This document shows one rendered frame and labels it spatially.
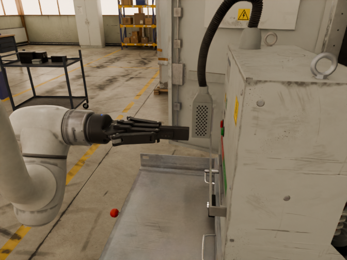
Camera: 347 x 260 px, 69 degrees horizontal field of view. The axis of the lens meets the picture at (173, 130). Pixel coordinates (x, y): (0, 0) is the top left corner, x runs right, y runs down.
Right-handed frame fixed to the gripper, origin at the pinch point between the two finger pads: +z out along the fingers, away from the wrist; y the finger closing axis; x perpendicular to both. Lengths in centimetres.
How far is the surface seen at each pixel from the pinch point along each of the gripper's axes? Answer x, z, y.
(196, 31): 18, 1, -65
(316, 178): -2.8, 29.1, 10.5
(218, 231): -30.5, 12.5, -0.3
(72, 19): -8, -611, -1114
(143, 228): -38.4, -10.9, -5.6
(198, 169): -38, 5, -41
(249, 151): 2.2, 15.9, 10.6
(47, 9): 33, -726, -1123
